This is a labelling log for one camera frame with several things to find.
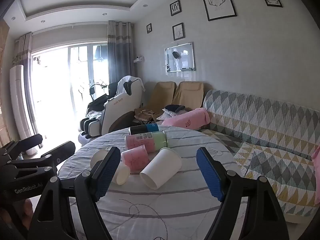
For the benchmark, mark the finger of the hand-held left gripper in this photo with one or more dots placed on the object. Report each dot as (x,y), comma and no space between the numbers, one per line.
(55,153)
(27,143)

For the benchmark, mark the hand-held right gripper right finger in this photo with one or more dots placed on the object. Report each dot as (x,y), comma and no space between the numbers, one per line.
(209,175)

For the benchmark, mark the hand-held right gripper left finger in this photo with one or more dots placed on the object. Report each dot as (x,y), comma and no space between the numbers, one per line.
(107,175)

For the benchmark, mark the large white paper cup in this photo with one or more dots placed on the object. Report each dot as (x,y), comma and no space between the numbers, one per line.
(162,167)

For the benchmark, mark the small white paper cup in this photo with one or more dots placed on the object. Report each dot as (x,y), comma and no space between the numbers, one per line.
(122,175)

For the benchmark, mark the pink plastic cup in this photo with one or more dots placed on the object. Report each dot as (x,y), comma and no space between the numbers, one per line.
(136,158)

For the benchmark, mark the pink labelled cup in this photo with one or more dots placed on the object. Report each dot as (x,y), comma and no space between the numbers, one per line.
(140,141)

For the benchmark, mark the black and blue cup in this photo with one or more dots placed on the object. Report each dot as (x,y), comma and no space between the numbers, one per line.
(142,129)

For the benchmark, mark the green cup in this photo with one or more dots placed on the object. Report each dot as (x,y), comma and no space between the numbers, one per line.
(159,140)

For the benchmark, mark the white standing air conditioner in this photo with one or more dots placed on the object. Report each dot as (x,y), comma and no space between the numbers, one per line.
(21,105)

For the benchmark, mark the round table striped cloth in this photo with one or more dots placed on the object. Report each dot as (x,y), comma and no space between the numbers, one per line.
(155,205)

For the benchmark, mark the pink rolled towel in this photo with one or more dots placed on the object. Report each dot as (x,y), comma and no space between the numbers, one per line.
(185,120)

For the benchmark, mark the white massage chair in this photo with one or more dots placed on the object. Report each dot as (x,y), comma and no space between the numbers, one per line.
(117,110)

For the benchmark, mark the glass sliding door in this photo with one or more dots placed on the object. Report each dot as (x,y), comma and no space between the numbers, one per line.
(62,85)

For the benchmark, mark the brown bag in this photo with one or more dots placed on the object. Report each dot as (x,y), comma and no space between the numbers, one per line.
(146,115)

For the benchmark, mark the dark clothing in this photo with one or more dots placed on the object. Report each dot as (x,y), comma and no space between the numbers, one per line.
(175,108)

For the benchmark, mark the triangle-patterned sofa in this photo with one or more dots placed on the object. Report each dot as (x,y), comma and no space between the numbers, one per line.
(262,120)

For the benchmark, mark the beige recliner chair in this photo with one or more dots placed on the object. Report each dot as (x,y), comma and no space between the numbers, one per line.
(188,92)
(161,95)

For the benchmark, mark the white towel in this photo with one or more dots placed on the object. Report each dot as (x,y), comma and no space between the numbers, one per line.
(123,82)

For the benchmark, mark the striped curtain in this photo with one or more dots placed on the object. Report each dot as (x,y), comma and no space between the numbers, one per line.
(25,47)

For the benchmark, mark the pink cloth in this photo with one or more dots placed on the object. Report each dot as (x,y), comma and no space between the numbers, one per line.
(316,156)

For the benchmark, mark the whiteboard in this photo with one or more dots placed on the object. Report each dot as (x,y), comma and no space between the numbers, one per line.
(181,60)

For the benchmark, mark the grey curtain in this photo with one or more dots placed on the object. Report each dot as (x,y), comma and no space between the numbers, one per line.
(120,52)

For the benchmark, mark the white wall-mounted device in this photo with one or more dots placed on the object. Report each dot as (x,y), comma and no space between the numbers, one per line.
(139,59)

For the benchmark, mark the pale sketch picture frame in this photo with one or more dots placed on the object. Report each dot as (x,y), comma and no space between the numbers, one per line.
(178,31)

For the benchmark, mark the tiny picture frame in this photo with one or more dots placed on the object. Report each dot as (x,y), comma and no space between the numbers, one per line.
(149,28)

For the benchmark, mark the black print picture frame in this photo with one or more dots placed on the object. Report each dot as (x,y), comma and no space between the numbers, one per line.
(175,8)

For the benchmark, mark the large antler picture frame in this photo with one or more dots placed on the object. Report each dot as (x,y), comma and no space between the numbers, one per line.
(218,3)

